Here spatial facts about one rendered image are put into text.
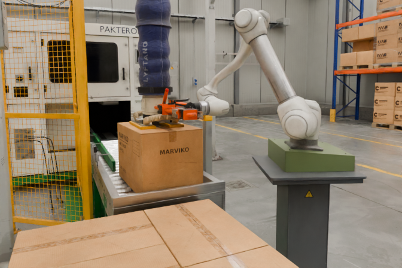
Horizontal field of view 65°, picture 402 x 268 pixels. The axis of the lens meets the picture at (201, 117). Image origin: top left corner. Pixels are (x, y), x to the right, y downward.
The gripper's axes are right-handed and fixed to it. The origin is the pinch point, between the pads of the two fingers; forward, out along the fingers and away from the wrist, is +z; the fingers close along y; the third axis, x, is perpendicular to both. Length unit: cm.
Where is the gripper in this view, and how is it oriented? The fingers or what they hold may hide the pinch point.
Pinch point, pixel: (167, 109)
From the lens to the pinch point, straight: 191.8
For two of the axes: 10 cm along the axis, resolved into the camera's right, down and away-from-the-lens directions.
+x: -4.1, -1.0, 9.1
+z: -9.1, 0.4, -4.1
